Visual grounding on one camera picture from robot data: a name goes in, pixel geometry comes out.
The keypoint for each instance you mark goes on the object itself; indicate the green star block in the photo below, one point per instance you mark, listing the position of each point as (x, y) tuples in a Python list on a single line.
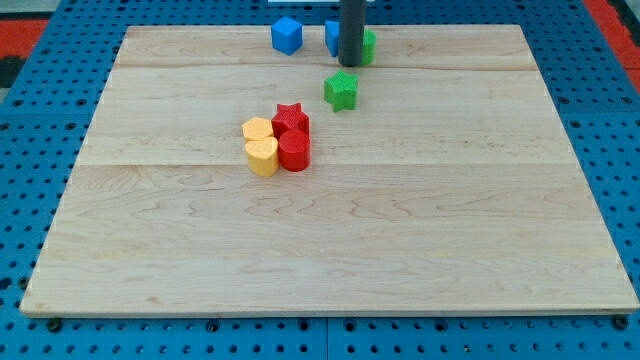
[(341, 90)]

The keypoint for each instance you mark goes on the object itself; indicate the red star block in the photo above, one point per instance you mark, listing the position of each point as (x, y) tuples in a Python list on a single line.
[(290, 117)]

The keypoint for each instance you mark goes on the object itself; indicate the blue cube block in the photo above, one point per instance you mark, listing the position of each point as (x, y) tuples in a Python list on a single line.
[(287, 35)]

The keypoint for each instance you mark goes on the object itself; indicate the red cylinder block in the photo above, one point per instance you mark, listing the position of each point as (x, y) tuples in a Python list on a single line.
[(295, 150)]

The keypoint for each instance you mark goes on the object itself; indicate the yellow heart block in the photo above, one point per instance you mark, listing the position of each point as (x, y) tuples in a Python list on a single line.
[(262, 156)]

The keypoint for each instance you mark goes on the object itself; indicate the yellow pentagon block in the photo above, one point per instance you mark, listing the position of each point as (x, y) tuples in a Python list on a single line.
[(256, 129)]

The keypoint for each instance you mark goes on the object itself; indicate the light wooden board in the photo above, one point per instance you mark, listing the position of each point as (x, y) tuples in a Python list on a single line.
[(451, 189)]

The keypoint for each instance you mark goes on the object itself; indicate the green block behind rod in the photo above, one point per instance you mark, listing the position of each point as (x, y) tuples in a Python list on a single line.
[(369, 47)]

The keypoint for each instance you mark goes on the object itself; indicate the blue block behind rod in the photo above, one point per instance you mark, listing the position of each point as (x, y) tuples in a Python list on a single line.
[(332, 31)]

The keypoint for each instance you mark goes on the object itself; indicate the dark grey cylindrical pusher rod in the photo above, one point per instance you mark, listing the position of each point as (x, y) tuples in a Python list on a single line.
[(351, 22)]

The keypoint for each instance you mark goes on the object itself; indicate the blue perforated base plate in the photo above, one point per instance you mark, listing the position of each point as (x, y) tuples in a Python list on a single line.
[(48, 109)]

